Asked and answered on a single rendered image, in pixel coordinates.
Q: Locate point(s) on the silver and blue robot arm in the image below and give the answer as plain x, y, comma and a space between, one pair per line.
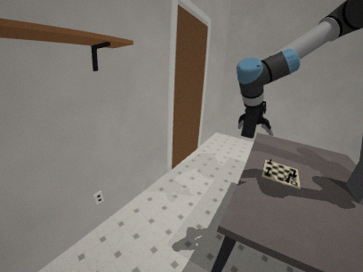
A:
253, 73

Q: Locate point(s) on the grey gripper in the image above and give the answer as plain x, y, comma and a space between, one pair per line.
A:
266, 123

